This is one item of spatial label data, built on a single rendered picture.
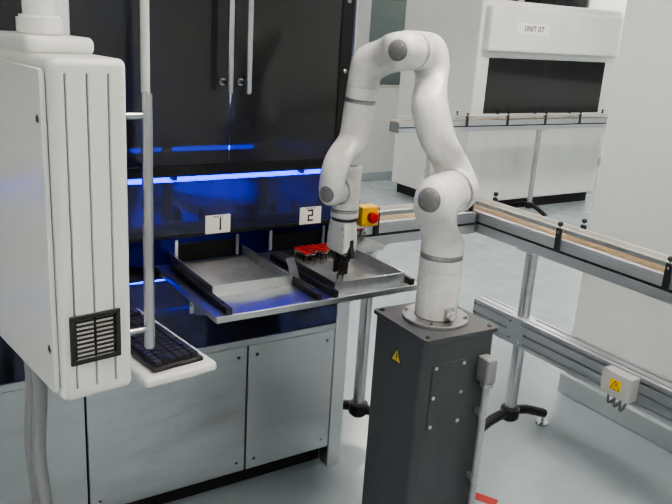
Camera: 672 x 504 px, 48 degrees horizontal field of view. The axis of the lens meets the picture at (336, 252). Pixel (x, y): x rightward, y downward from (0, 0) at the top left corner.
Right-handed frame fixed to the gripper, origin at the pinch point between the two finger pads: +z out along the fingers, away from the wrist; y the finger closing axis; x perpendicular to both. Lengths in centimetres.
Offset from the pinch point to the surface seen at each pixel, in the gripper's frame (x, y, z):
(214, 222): -28.1, -30.8, -8.2
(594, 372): 99, 26, 45
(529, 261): 100, -14, 15
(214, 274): -31.3, -22.8, 6.1
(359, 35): 22, -32, -67
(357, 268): 14.1, -10.6, 5.8
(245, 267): -19.4, -25.4, 6.1
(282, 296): -21.0, 2.2, 6.0
